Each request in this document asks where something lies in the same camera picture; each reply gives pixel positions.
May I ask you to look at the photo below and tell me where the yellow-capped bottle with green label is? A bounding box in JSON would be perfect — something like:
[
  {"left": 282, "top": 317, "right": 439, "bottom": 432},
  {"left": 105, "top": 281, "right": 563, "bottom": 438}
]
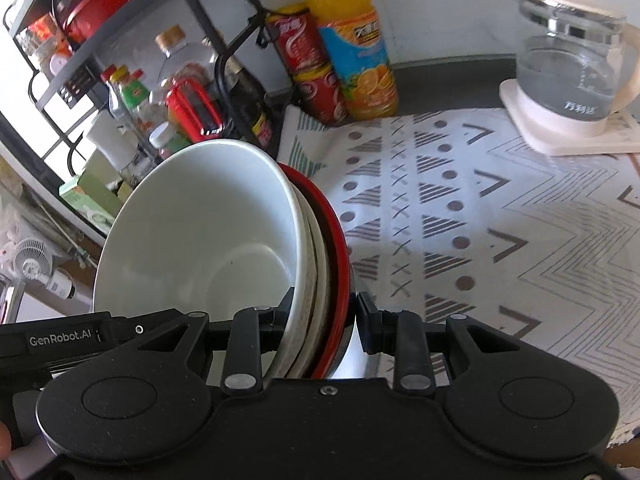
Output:
[{"left": 117, "top": 67, "right": 154, "bottom": 122}]

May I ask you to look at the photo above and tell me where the jar with red label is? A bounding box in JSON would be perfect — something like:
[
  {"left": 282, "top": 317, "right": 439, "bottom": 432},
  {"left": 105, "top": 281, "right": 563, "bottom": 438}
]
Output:
[{"left": 27, "top": 12, "right": 77, "bottom": 79}]

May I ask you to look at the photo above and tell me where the large white bowl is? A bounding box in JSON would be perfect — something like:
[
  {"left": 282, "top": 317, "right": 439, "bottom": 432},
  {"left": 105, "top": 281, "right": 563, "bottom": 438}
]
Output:
[{"left": 92, "top": 139, "right": 323, "bottom": 378}]

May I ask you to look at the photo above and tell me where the orange juice bottle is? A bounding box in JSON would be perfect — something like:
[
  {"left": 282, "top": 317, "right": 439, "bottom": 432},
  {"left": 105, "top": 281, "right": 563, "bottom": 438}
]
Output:
[{"left": 304, "top": 0, "right": 400, "bottom": 122}]

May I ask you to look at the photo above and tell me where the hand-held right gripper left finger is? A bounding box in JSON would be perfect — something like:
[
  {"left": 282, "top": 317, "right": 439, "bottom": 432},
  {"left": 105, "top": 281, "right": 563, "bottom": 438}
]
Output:
[{"left": 107, "top": 286, "right": 297, "bottom": 387}]

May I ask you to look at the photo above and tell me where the glass kettle with cream lid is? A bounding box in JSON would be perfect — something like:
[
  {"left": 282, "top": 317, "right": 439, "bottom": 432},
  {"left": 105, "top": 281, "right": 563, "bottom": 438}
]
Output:
[{"left": 502, "top": 0, "right": 640, "bottom": 138}]

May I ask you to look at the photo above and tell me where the patterned table mat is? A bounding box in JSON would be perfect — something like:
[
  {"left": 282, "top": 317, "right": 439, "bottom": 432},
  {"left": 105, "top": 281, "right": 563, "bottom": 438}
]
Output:
[{"left": 277, "top": 107, "right": 640, "bottom": 448}]

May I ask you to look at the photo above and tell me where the white fan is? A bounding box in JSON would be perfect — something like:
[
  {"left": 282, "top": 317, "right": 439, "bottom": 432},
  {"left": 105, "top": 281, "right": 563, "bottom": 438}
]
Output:
[{"left": 0, "top": 237, "right": 57, "bottom": 287}]

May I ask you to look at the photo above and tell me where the red-capped bottle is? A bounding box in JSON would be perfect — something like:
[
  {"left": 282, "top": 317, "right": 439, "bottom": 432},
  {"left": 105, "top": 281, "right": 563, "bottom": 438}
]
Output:
[{"left": 100, "top": 65, "right": 132, "bottom": 113}]

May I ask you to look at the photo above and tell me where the red packet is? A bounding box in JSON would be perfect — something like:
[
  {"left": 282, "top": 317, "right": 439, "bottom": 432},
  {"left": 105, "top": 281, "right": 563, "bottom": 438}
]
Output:
[{"left": 165, "top": 80, "right": 224, "bottom": 142}]

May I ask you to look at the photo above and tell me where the cream kettle base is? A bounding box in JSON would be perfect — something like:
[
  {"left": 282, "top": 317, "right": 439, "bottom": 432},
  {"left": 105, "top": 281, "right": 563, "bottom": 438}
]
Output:
[{"left": 498, "top": 79, "right": 640, "bottom": 157}]

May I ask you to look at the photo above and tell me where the small jar with white lid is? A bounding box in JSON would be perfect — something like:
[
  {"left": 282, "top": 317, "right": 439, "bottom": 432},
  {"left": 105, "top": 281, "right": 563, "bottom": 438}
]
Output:
[{"left": 149, "top": 122, "right": 192, "bottom": 162}]

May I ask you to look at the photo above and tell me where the green box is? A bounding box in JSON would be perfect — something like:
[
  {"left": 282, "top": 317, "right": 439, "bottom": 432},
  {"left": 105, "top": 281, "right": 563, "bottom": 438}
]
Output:
[{"left": 59, "top": 172, "right": 124, "bottom": 239}]

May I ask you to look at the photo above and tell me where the white cup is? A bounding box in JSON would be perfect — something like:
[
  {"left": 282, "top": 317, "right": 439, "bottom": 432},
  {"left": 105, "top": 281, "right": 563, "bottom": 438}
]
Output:
[{"left": 84, "top": 112, "right": 139, "bottom": 172}]

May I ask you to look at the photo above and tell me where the red can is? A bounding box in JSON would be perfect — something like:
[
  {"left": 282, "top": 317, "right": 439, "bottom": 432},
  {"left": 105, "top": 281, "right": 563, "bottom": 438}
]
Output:
[
  {"left": 265, "top": 3, "right": 330, "bottom": 75},
  {"left": 291, "top": 62, "right": 351, "bottom": 127}
]

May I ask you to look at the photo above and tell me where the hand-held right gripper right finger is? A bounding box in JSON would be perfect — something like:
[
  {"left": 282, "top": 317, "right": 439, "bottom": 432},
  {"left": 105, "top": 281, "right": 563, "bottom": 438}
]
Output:
[{"left": 356, "top": 292, "right": 531, "bottom": 395}]

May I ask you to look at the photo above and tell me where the white round device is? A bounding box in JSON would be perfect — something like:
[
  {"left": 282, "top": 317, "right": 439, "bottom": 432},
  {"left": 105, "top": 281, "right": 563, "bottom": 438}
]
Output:
[{"left": 47, "top": 267, "right": 94, "bottom": 307}]

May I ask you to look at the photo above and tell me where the black metal rack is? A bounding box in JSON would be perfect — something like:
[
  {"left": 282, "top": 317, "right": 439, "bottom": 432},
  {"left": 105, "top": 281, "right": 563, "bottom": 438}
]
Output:
[{"left": 0, "top": 0, "right": 301, "bottom": 241}]

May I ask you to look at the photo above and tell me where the dark sauce bottle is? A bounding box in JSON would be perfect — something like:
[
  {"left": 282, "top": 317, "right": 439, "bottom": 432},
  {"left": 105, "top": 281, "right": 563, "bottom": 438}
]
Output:
[{"left": 215, "top": 55, "right": 274, "bottom": 155}]

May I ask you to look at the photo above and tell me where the red bowl with white inside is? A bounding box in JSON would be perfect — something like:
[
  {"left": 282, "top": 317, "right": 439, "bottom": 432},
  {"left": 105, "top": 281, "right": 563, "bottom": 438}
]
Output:
[{"left": 277, "top": 162, "right": 361, "bottom": 379}]

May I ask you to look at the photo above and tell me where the clear bottle with cork cap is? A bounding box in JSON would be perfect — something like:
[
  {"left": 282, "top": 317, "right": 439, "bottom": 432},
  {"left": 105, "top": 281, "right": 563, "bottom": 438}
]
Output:
[{"left": 152, "top": 25, "right": 222, "bottom": 107}]

